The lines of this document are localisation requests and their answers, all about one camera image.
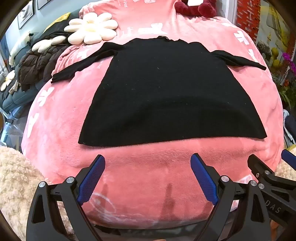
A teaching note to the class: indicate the beige fluffy cloth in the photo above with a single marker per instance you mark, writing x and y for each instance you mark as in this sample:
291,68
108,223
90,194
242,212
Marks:
16,176

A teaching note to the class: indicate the pink printed blanket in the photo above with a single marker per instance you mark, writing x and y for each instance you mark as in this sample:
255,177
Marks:
148,162

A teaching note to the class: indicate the black long-sleeved shirt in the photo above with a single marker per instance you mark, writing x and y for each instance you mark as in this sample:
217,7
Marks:
171,92

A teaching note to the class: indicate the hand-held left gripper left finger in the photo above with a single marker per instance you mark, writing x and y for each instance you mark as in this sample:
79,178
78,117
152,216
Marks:
92,178

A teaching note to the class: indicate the black and yellow garment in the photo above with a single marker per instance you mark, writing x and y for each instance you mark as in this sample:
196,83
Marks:
57,29

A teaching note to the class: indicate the red brick wall panel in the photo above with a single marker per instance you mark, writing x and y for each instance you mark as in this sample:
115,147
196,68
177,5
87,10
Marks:
247,16

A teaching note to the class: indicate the blue sofa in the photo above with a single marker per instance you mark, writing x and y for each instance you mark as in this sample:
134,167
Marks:
13,99

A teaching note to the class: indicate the blue and white cloth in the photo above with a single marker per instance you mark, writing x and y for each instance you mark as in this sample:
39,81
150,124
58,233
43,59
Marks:
290,127

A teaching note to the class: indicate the large daisy-shaped pillow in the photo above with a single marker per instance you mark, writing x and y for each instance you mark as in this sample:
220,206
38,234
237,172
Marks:
92,27

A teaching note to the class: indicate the purple orchid flowers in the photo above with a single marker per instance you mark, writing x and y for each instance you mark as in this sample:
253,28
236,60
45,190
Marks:
290,61

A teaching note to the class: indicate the dark red plush toy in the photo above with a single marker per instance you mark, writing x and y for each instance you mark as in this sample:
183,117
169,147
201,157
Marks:
203,10

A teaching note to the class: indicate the framed wall picture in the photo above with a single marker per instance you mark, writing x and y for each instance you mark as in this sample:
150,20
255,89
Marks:
25,14
42,3

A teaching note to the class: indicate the small daisy-shaped pillow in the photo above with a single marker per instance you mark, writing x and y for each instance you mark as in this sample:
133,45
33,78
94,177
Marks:
7,81
46,44

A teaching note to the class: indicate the brown puffer jacket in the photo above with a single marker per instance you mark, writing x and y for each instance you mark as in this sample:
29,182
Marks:
32,67

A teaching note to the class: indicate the green potted plant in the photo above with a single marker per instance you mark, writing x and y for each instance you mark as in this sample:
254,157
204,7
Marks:
288,92

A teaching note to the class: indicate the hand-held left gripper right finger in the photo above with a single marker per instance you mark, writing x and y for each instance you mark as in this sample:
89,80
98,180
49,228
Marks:
203,178

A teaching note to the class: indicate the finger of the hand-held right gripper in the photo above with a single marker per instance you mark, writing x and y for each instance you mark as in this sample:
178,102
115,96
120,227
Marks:
289,158
259,168

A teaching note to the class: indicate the white goose plush toy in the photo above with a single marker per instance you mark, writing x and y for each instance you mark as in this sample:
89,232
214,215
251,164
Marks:
17,49

